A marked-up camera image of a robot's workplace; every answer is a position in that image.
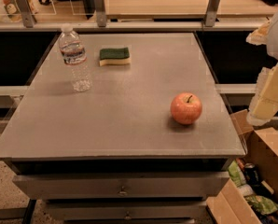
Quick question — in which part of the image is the lower grey drawer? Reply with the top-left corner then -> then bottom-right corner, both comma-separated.
47,201 -> 206,221

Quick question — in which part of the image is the clear plastic water bottle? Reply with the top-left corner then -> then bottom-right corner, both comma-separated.
58,23 -> 92,92

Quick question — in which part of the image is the grey drawer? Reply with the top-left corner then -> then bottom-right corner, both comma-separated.
13,172 -> 229,200
47,201 -> 206,221

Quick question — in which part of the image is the brown cardboard box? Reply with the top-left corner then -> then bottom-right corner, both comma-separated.
207,109 -> 278,224

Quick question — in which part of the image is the upper grey drawer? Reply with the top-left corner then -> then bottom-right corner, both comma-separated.
13,172 -> 229,200

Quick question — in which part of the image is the red yellow apple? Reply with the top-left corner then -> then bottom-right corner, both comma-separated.
170,92 -> 202,125

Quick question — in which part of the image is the grey metal bracket left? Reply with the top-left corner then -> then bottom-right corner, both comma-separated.
16,0 -> 36,28

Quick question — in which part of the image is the green yellow sponge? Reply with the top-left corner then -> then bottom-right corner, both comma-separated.
99,48 -> 131,66

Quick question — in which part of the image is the green leafy snack packet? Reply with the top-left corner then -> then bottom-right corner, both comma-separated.
245,195 -> 278,215

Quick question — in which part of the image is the grey metal bracket right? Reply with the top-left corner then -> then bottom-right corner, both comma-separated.
203,0 -> 220,27

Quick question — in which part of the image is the black soda can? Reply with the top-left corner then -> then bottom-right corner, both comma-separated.
244,163 -> 259,185

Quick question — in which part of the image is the green snack bag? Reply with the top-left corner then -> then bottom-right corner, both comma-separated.
228,161 -> 246,187

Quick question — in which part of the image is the grey metal bracket middle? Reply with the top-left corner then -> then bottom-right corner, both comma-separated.
94,0 -> 107,27

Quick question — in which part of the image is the grey metal bracket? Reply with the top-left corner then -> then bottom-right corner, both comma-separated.
94,0 -> 107,27
16,0 -> 36,28
203,0 -> 220,27

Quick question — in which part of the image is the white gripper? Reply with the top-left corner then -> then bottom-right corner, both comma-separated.
246,11 -> 278,126

